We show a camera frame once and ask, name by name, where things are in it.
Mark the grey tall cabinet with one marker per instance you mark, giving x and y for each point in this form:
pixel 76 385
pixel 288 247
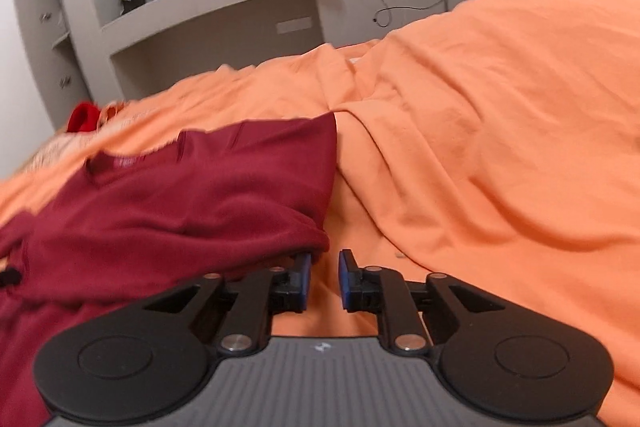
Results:
pixel 45 17

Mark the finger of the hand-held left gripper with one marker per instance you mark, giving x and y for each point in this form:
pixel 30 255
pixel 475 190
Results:
pixel 9 278

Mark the white outlet plate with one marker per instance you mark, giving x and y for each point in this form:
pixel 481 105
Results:
pixel 294 26

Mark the orange blanket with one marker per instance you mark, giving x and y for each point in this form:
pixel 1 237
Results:
pixel 475 132

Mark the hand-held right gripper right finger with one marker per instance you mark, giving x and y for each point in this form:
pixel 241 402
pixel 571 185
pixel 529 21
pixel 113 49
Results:
pixel 343 282

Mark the bright red cloth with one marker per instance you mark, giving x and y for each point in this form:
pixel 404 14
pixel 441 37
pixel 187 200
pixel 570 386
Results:
pixel 82 117

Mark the grey built-in desk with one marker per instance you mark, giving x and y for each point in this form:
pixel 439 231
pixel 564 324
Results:
pixel 225 37

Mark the floral bed sheet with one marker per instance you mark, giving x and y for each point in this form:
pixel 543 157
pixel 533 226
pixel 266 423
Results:
pixel 55 154

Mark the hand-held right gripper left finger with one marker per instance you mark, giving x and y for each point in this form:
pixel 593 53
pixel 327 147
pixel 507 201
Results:
pixel 303 283

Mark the dark red shirt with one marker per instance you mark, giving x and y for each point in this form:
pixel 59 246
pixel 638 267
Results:
pixel 200 207

